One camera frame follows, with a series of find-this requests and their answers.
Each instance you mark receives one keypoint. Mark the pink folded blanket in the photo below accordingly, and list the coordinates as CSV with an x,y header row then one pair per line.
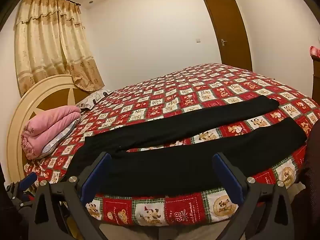
x,y
47,130

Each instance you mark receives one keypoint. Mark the red checked cloth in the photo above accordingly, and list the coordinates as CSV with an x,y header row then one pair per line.
x,y
315,51

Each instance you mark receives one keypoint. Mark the red printed patchwork bedspread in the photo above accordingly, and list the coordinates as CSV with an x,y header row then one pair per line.
x,y
200,87

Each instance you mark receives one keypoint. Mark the brown wooden door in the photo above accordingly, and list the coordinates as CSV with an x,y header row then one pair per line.
x,y
228,30

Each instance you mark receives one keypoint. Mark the white patterned pillow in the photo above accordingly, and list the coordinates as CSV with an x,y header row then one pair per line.
x,y
92,98

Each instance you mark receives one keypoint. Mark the cream and brown headboard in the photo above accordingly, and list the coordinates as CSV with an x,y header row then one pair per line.
x,y
27,105

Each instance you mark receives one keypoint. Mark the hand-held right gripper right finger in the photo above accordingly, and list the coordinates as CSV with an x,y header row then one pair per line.
x,y
228,177

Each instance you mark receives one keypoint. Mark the wooden dresser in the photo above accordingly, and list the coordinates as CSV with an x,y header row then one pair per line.
x,y
316,77

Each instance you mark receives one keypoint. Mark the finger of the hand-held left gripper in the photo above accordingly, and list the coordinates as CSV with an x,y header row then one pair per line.
x,y
28,179

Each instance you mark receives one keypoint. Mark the black pants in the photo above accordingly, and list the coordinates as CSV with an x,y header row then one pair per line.
x,y
175,160

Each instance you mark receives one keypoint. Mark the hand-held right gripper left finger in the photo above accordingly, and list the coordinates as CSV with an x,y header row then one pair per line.
x,y
96,177

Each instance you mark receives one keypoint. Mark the beige floral curtain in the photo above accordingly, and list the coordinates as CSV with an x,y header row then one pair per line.
x,y
50,45

